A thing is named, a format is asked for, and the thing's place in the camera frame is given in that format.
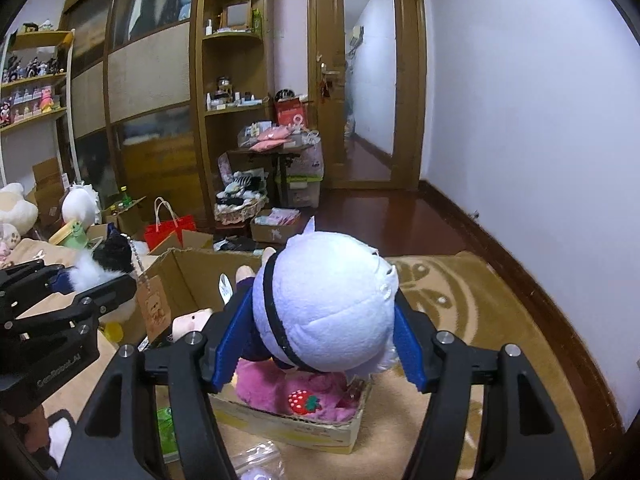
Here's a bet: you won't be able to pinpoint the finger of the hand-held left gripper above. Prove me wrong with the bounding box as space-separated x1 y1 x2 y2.
0 261 76 306
7 274 138 341

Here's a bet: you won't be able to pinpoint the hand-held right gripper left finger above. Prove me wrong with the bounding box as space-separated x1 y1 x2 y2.
59 292 255 480

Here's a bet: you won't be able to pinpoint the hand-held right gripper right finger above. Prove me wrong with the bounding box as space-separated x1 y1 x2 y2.
391 292 586 480

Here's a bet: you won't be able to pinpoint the pink pig roll plush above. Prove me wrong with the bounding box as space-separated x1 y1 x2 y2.
172 308 213 346

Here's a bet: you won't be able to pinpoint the black and white plush toy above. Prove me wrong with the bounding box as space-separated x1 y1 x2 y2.
67 227 173 346

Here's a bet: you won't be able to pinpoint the pink strawberry plush toy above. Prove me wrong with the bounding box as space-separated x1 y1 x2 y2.
235 357 366 423

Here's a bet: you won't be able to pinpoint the white-haired plush doll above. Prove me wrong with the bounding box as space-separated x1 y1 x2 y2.
235 216 401 376

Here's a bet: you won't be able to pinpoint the green frog toy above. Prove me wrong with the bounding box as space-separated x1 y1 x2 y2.
47 219 88 248

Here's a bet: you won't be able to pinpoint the beige bear plush toy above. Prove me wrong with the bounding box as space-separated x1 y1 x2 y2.
0 182 40 241

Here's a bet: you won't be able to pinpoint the beige flower printed blanket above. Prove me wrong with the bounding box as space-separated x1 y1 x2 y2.
0 237 596 480

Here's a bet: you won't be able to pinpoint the large white plush toy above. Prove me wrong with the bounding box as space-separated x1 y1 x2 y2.
61 182 101 226

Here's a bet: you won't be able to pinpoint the cardboard box with bottles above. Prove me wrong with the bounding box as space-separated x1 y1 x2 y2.
102 195 148 236

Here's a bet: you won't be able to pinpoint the red paper bag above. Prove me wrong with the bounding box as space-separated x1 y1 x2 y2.
144 197 197 251

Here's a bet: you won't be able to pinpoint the green tissue pack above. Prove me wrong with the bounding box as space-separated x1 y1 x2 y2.
156 406 181 463

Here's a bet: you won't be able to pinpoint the tall cardboard box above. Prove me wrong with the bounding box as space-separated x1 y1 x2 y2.
31 157 68 228

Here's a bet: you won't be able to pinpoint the clear plastic wrapper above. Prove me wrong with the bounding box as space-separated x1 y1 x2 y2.
232 440 281 480

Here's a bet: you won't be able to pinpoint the flat cardboard box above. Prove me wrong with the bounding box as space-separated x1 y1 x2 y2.
150 230 213 256

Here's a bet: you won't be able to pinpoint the open cardboard box pink items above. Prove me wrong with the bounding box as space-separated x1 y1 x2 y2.
250 208 302 245

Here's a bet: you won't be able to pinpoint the wicker basket with socks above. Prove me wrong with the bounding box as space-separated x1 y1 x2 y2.
214 170 268 226

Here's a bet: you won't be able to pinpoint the clear plastic storage bin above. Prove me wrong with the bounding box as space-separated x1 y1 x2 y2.
275 137 325 209

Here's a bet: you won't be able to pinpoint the row of small figurines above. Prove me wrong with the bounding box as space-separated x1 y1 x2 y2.
2 55 66 83

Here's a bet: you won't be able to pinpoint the small dark side table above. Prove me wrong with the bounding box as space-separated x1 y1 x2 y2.
227 142 316 208

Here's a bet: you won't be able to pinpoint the pink pouches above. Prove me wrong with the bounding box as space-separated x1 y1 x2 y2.
247 127 301 152

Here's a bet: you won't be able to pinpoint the wooden wardrobe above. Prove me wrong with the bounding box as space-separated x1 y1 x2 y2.
60 0 211 241

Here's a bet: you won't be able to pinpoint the red gift box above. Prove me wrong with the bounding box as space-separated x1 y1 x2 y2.
274 97 307 128

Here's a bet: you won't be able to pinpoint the wooden corner shelf unit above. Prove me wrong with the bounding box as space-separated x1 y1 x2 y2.
192 0 273 221

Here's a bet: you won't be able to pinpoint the yellow wall shelf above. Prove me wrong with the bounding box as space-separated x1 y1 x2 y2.
0 30 76 133

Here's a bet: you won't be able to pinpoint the wooden picture frame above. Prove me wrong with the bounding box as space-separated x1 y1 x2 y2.
220 0 252 31

